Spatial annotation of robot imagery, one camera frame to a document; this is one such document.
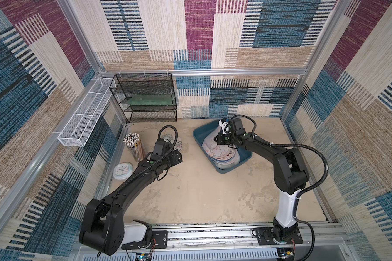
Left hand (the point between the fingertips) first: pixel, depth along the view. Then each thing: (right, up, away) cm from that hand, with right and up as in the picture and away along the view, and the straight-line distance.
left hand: (178, 156), depth 87 cm
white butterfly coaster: (+25, +1, +13) cm, 28 cm away
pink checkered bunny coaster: (+28, -5, +10) cm, 30 cm away
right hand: (+22, +8, +10) cm, 25 cm away
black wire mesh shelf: (-23, +36, +21) cm, 47 cm away
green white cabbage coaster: (-7, +9, +23) cm, 26 cm away
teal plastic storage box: (+13, +14, +22) cm, 29 cm away
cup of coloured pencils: (-23, +7, 0) cm, 24 cm away
